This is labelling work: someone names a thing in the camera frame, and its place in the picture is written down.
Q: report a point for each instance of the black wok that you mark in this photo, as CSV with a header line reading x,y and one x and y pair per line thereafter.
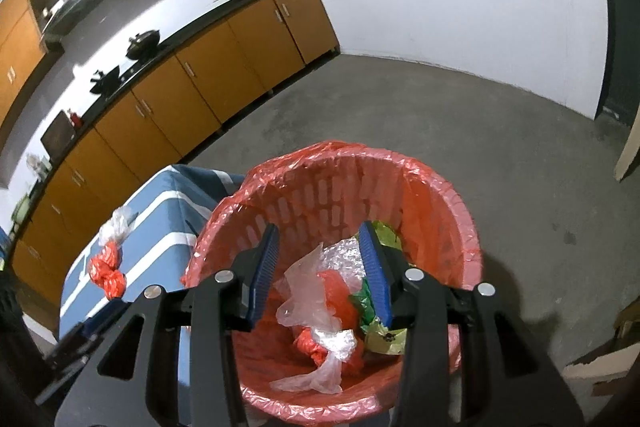
x,y
107,82

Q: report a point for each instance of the brown cutting board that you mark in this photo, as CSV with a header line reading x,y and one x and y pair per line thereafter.
x,y
57,137

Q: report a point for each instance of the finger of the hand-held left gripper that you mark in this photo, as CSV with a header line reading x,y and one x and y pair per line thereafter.
x,y
75,349

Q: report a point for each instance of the pale wooden board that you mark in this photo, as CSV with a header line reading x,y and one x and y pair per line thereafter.
x,y
627,157

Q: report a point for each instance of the wooden lower kitchen cabinets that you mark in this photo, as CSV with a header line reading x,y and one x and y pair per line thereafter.
x,y
165,107

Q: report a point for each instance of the small red plastic bag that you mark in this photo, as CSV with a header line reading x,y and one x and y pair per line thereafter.
x,y
305,342
116,285
102,263

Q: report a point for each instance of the small clear plastic bag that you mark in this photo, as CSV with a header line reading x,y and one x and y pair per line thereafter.
x,y
117,227

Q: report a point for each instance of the clear white plastic bag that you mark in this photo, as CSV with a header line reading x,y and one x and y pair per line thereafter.
x,y
300,302

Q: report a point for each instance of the jar with pink flowers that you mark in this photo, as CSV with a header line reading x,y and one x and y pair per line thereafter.
x,y
37,166

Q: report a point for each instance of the thin clear plastic bag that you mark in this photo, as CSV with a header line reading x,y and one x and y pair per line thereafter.
x,y
320,377

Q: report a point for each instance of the red bottle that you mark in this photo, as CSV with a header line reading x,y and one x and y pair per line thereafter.
x,y
75,119

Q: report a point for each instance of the red lined trash basket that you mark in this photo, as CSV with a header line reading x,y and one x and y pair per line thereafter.
x,y
310,192

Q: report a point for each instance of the black pot with lid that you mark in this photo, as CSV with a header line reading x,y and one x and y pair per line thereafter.
x,y
142,44

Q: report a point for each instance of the yellow green plastic bag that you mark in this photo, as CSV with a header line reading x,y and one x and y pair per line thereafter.
x,y
385,339

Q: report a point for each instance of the light green pot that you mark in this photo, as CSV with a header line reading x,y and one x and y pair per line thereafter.
x,y
21,208

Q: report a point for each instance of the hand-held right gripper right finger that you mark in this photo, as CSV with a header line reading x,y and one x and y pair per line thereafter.
x,y
377,277

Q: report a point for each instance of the blue striped tablecloth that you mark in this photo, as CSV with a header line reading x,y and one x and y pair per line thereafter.
x,y
160,217

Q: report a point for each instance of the dark door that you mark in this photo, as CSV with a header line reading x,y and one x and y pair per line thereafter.
x,y
622,57

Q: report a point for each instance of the crinkled silvery plastic bag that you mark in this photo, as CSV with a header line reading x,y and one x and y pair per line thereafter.
x,y
345,257

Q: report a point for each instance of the cardboard piece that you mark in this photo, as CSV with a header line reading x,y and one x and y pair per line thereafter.
x,y
607,357

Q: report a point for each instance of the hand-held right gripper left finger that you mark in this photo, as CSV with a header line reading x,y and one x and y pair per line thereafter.
x,y
262,272

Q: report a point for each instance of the long wooden upper cabinets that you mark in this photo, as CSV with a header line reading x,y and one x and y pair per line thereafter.
x,y
15,57

